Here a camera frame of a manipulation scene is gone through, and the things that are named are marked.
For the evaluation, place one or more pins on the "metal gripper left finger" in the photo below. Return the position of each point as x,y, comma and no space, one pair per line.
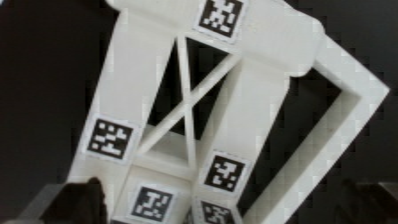
67,204

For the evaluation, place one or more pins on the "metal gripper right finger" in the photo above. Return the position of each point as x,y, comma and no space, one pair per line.
368,203

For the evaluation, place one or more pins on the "white chair back frame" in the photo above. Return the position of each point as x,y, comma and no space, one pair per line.
204,55

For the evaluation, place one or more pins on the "white tagged cube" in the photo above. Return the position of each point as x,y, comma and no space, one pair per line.
153,203

